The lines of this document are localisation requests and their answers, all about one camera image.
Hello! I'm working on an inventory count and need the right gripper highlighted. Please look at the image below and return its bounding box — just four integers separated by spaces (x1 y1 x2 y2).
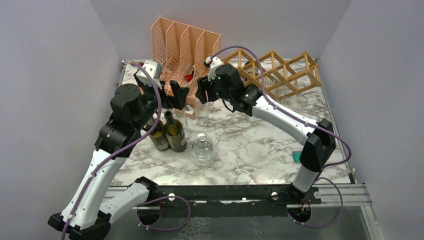
195 74 233 105

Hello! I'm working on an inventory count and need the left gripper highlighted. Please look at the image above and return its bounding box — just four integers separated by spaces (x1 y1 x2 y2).
133 72 189 130

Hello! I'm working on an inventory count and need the tall clear glass bottle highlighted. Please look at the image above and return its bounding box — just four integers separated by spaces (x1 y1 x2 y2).
194 98 210 127

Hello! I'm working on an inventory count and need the round clear bottle with cap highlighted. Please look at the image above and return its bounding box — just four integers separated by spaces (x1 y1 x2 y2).
192 133 215 167

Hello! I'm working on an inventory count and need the wooden wine rack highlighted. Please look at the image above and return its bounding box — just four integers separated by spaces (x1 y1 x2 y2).
222 48 322 99

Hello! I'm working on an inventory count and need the dark wine bottle with label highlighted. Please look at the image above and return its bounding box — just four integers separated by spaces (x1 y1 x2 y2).
243 61 261 76

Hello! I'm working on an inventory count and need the slim clear glass bottle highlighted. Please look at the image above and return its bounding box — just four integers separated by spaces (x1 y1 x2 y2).
265 74 290 104

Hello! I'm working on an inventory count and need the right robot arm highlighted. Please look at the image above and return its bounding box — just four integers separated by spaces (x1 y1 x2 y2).
195 64 336 204

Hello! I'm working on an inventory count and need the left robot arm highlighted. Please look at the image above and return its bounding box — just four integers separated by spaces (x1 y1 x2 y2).
47 77 190 240

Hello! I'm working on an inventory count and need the small clear glass bottle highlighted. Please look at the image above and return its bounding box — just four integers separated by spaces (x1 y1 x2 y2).
172 108 188 129

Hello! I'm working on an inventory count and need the dark wine bottle far left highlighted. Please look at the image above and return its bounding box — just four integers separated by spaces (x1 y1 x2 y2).
149 120 170 152

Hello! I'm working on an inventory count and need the red object in organizer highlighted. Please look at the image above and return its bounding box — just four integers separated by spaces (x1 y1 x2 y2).
184 74 194 83

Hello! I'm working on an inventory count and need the pink plastic file organizer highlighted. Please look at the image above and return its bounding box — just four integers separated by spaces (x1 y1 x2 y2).
151 17 221 119

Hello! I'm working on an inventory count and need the green sponge block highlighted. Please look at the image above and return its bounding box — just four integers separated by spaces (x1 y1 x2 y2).
292 151 302 164

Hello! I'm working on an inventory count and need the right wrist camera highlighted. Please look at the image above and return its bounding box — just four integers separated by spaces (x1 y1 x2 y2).
204 56 224 81

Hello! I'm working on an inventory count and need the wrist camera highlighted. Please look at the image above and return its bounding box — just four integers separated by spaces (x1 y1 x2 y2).
134 60 163 90
204 56 224 81

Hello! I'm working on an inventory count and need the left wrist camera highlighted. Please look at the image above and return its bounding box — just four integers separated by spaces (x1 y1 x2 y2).
134 60 163 90

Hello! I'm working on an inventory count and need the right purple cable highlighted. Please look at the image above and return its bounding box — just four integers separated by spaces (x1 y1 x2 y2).
208 45 353 230

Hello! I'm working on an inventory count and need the purple cable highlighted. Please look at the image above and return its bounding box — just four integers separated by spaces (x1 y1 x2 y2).
208 45 353 230
59 61 163 240

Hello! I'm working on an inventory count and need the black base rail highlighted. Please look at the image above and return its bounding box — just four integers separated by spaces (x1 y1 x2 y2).
135 176 322 219

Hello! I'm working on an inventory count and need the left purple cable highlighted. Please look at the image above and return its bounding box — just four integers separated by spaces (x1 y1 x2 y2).
59 61 163 240

